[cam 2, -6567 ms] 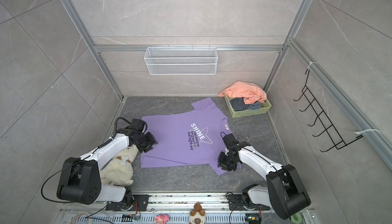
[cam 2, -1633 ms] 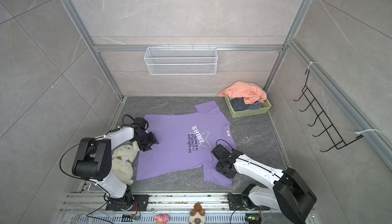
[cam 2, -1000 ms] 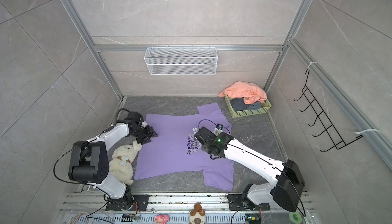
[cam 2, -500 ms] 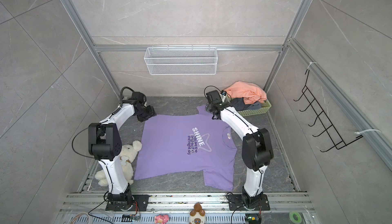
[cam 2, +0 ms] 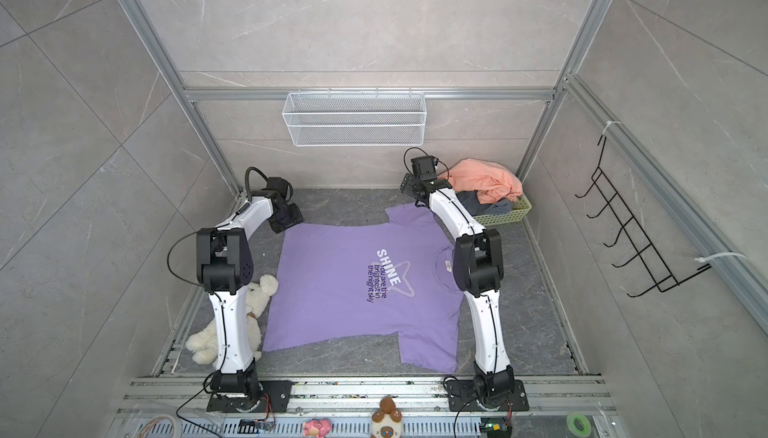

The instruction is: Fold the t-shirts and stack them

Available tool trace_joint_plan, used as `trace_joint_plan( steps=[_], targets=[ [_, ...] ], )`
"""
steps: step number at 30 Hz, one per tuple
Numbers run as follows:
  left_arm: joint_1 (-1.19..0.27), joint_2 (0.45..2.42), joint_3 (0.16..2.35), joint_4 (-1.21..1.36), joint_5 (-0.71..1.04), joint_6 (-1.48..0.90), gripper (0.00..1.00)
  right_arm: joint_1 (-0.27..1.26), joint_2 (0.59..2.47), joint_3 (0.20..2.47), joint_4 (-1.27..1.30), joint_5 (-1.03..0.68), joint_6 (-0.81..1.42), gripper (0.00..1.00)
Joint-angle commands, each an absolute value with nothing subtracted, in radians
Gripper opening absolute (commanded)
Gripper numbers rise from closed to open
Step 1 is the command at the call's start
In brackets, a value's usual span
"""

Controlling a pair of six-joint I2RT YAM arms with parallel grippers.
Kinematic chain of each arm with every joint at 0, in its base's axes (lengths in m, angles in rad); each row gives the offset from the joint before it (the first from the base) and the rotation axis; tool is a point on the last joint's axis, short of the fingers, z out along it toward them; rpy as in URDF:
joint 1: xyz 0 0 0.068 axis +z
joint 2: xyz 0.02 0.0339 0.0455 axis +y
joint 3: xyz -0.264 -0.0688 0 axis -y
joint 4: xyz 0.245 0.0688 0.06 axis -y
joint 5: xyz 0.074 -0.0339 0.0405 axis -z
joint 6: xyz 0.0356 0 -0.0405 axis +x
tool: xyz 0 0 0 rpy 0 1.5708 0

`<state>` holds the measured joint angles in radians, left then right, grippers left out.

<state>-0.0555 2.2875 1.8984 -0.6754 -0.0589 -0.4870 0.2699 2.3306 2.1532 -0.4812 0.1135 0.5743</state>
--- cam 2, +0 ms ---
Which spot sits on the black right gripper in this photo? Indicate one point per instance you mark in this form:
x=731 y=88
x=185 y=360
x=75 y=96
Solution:
x=408 y=184

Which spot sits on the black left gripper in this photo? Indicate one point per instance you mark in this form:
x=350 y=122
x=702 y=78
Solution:
x=297 y=217

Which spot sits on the purple t shirt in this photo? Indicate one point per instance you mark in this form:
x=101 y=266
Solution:
x=390 y=278

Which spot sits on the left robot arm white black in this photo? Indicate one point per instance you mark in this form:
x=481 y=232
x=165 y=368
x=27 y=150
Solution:
x=224 y=268

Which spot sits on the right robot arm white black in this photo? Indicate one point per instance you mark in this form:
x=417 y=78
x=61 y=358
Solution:
x=478 y=271

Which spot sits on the dark blue t shirt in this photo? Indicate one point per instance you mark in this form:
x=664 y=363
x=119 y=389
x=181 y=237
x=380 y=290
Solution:
x=470 y=201

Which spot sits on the orange t shirt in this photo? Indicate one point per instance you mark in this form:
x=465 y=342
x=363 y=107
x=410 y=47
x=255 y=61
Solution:
x=491 y=181

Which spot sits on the green plastic basket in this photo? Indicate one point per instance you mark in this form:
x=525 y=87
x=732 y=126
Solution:
x=522 y=206

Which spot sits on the white plush dog toy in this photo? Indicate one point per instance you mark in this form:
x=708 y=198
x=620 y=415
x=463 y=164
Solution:
x=204 y=346

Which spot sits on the small electronics board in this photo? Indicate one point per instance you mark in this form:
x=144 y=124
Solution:
x=254 y=426

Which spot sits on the pink small toy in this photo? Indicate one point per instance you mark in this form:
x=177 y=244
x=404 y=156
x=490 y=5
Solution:
x=318 y=428

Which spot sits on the brown white small plush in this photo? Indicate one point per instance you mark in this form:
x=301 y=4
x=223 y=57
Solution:
x=387 y=420

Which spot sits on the green yellow electronics box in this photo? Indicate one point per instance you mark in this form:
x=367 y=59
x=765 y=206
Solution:
x=495 y=428

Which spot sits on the green tape roll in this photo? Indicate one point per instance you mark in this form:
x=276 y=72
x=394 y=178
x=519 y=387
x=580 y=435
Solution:
x=578 y=425

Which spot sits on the white wire mesh basket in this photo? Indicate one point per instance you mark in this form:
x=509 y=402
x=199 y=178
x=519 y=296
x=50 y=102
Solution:
x=323 y=119

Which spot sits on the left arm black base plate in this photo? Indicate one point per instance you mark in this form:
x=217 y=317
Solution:
x=272 y=396

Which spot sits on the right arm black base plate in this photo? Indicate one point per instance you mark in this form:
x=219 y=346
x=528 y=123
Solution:
x=463 y=396

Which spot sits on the black wire hook rack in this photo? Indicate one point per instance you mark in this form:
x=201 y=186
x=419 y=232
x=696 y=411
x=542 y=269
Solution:
x=632 y=232

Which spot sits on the aluminium frame rail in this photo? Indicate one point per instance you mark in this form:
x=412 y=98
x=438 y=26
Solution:
x=144 y=28

